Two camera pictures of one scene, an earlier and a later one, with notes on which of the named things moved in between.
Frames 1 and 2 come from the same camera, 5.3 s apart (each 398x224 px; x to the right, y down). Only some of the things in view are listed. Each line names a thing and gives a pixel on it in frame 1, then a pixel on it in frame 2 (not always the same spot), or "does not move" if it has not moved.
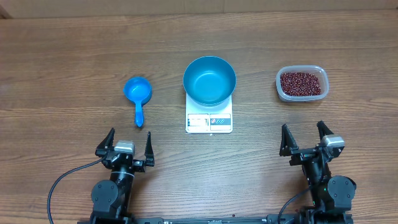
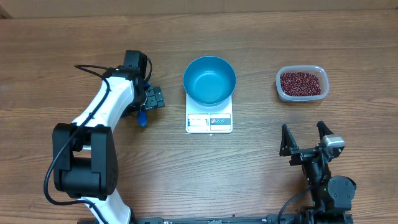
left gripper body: [137, 165] → [149, 99]
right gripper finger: [288, 143] does not move
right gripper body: [312, 168] does not move
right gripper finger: [323, 129] does not move
